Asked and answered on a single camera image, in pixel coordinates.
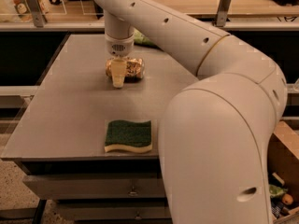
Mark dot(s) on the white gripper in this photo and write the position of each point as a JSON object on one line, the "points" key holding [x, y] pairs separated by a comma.
{"points": [[119, 48]]}

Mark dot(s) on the orange patterned drink can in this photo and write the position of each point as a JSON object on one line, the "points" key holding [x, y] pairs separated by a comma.
{"points": [[135, 68]]}

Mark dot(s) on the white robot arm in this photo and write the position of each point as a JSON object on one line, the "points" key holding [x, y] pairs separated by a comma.
{"points": [[213, 137]]}

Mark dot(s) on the green chip bag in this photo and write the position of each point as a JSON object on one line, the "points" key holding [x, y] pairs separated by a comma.
{"points": [[142, 40]]}

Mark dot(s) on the green and yellow sponge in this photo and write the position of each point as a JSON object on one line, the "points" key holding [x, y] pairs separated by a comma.
{"points": [[128, 136]]}

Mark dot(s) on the white printed bag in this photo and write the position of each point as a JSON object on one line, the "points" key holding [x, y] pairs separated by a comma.
{"points": [[14, 11]]}

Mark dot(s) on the upper grey drawer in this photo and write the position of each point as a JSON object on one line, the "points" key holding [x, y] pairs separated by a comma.
{"points": [[95, 186]]}

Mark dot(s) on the grey drawer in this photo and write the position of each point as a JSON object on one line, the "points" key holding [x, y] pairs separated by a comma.
{"points": [[135, 209], [95, 186]]}

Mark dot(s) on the lower grey drawer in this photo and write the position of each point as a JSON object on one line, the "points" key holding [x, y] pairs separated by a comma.
{"points": [[135, 209]]}

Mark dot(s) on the cardboard box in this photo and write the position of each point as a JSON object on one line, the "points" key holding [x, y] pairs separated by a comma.
{"points": [[283, 166]]}

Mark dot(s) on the green packet in box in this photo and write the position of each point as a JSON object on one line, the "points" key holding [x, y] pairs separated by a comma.
{"points": [[277, 192]]}

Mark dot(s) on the orange fruit in box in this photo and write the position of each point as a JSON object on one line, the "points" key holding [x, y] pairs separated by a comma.
{"points": [[287, 199]]}

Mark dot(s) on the left metal bracket post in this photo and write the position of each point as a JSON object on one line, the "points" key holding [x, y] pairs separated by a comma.
{"points": [[39, 19]]}

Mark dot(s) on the metal bracket post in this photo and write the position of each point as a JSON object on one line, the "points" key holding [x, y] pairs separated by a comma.
{"points": [[39, 19], [222, 13]]}

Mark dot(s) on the right metal bracket post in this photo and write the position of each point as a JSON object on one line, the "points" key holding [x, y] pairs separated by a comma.
{"points": [[222, 13]]}

